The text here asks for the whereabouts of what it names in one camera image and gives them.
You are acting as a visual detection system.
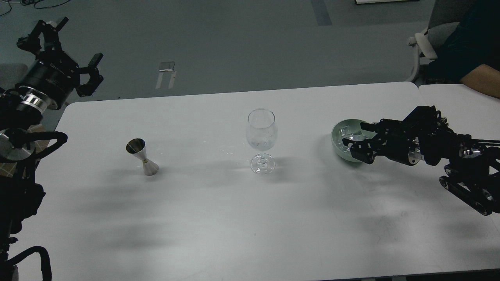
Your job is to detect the grey chair left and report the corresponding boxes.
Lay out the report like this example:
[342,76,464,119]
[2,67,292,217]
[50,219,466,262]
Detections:
[0,63,28,91]

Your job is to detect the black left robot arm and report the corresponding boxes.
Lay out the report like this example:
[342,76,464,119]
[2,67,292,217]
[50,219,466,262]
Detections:
[1,17,104,281]

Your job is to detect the black floor cables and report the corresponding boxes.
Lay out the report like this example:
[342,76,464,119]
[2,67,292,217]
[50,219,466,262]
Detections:
[0,0,71,17]

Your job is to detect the beige checkered cloth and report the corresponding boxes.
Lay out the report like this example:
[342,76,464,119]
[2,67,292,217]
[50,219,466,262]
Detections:
[0,130,48,177]

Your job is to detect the steel double jigger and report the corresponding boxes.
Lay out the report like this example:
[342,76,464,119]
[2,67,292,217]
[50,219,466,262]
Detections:
[126,138,159,176]

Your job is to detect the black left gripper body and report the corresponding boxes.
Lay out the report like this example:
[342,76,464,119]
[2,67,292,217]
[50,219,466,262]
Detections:
[15,50,82,110]

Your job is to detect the green bowl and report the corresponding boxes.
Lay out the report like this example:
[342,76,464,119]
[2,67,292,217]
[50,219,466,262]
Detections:
[331,119,376,162]

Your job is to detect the clear wine glass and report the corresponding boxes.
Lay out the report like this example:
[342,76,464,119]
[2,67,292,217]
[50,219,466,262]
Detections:
[246,108,277,174]

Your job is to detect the clear ice cubes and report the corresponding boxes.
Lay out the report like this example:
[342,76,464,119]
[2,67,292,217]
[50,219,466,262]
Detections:
[336,126,373,152]

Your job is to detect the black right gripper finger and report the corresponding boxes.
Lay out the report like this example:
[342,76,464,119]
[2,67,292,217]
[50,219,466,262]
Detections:
[360,119,407,135]
[342,138,377,164]

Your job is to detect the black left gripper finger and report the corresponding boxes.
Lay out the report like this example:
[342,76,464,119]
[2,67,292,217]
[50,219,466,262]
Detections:
[16,17,69,59]
[75,53,104,97]

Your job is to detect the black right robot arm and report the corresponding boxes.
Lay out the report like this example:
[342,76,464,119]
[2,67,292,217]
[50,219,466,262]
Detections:
[341,106,500,216]

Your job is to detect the grey office chair right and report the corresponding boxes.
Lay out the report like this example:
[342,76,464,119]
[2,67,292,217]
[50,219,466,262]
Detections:
[405,0,477,82]

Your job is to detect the person in teal shirt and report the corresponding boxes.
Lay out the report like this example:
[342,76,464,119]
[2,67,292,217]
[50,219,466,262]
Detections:
[427,0,500,98]

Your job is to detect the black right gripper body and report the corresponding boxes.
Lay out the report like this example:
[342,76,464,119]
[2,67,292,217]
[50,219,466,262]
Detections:
[373,111,440,166]

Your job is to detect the metal floor plate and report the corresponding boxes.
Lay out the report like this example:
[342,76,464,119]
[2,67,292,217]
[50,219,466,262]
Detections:
[158,62,175,72]

